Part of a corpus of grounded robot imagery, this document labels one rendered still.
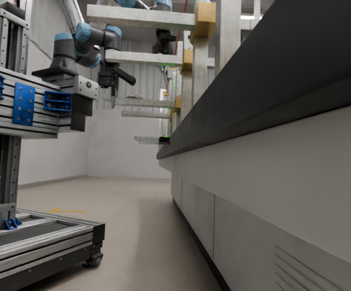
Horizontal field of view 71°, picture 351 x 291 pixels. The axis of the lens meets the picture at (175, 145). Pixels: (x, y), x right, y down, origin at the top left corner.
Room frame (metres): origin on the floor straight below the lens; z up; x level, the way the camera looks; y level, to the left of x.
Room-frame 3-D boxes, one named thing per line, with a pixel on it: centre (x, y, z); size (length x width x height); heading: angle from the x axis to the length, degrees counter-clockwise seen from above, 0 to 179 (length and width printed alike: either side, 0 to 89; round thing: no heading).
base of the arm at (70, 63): (1.33, 0.63, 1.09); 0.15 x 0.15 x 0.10
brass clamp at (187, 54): (0.89, -0.04, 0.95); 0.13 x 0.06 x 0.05; 6
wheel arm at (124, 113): (1.36, 0.09, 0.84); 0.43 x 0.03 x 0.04; 96
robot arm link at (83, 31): (1.05, 0.40, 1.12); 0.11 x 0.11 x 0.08; 33
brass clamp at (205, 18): (0.64, -0.06, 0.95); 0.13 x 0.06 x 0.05; 6
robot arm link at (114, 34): (1.08, 0.30, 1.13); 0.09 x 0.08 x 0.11; 123
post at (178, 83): (1.16, -0.01, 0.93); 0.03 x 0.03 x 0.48; 6
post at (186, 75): (0.91, -0.03, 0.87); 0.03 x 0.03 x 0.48; 6
